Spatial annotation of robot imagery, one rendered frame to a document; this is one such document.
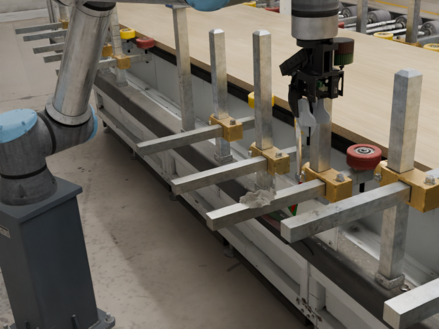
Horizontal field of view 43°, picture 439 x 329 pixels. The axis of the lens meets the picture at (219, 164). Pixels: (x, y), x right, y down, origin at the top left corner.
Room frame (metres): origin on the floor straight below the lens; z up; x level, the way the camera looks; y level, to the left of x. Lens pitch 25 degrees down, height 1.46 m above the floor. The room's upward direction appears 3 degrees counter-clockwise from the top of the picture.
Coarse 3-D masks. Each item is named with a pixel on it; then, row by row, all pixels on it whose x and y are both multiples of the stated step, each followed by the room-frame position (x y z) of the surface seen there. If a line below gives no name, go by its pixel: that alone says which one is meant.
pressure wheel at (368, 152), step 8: (360, 144) 1.24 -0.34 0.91; (368, 144) 1.24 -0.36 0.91; (352, 152) 1.20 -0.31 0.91; (360, 152) 1.20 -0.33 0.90; (368, 152) 1.20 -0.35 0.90; (376, 152) 1.19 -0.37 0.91; (352, 160) 1.18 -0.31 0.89; (360, 160) 1.17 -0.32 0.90; (368, 160) 1.17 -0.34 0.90; (376, 160) 1.17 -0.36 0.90; (360, 168) 1.17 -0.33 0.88; (368, 168) 1.17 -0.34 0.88; (360, 184) 1.20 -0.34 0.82; (360, 192) 1.20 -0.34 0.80
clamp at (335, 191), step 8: (304, 168) 1.22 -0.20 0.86; (312, 176) 1.18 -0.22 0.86; (320, 176) 1.16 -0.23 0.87; (328, 176) 1.15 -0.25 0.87; (344, 176) 1.15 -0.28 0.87; (328, 184) 1.13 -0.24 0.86; (336, 184) 1.11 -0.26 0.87; (344, 184) 1.12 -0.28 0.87; (328, 192) 1.13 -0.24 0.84; (336, 192) 1.11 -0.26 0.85; (344, 192) 1.12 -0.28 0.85; (336, 200) 1.11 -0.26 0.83
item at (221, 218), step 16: (352, 176) 1.17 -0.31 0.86; (368, 176) 1.19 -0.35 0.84; (288, 192) 1.11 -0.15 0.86; (304, 192) 1.11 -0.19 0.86; (320, 192) 1.13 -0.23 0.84; (224, 208) 1.05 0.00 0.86; (240, 208) 1.05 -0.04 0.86; (256, 208) 1.06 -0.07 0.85; (272, 208) 1.07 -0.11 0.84; (208, 224) 1.02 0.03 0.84; (224, 224) 1.02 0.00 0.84
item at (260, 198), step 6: (258, 192) 1.10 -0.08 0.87; (264, 192) 1.08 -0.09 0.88; (270, 192) 1.09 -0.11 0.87; (240, 198) 1.09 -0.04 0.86; (246, 198) 1.07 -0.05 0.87; (252, 198) 1.07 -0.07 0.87; (258, 198) 1.07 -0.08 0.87; (264, 198) 1.06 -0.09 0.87; (270, 198) 1.07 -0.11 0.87; (252, 204) 1.05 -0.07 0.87; (258, 204) 1.04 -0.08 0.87; (264, 204) 1.05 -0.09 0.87
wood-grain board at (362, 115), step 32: (160, 32) 2.72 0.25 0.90; (192, 32) 2.67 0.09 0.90; (288, 32) 2.55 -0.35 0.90; (352, 32) 2.48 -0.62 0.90; (352, 64) 1.97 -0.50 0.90; (384, 64) 1.94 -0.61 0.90; (416, 64) 1.92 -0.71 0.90; (352, 96) 1.62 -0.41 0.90; (384, 96) 1.60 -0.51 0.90; (352, 128) 1.36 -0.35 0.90; (384, 128) 1.35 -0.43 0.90; (416, 160) 1.15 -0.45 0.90
